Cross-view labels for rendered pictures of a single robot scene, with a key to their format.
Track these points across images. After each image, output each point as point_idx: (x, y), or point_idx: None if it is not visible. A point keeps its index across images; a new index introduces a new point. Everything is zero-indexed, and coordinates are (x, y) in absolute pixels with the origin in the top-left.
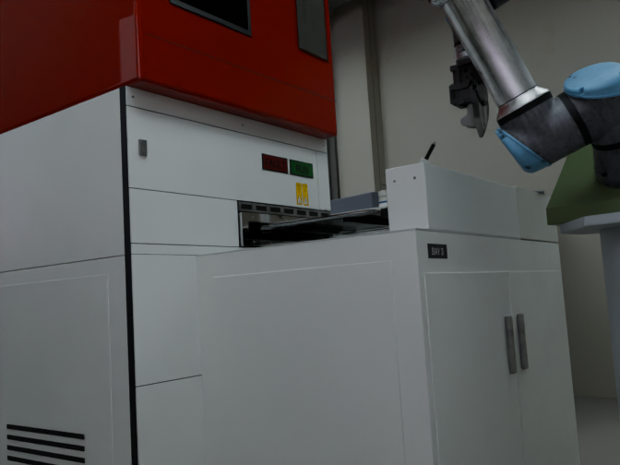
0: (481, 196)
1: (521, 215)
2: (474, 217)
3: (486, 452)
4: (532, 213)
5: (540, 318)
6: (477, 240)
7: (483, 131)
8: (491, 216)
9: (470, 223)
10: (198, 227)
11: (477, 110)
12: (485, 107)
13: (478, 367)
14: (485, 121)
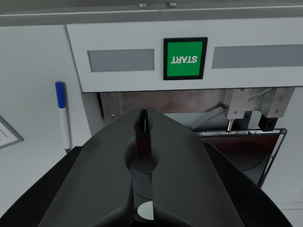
0: (254, 15)
1: (67, 19)
2: (268, 11)
3: (211, 3)
4: (1, 21)
5: (82, 10)
6: (250, 10)
7: (145, 109)
8: (208, 14)
9: (277, 11)
10: (301, 222)
11: (234, 166)
12: (73, 216)
13: (229, 4)
14: (119, 135)
